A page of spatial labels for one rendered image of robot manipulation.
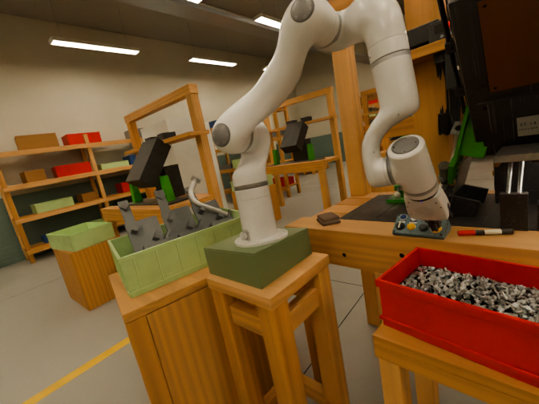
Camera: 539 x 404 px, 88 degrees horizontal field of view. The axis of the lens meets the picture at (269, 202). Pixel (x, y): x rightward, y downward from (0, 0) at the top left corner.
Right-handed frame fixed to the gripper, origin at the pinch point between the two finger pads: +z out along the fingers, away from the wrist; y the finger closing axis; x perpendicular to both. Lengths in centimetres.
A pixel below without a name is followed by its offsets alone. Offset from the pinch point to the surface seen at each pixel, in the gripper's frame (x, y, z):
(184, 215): -15, -112, -17
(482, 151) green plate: 29.1, 8.8, -0.6
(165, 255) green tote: -40, -87, -23
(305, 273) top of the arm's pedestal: -26.9, -31.3, -5.8
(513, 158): 13.7, 17.7, -11.2
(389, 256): -7.7, -14.3, 9.8
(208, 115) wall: 456, -741, 125
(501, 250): -4.1, 15.4, 4.6
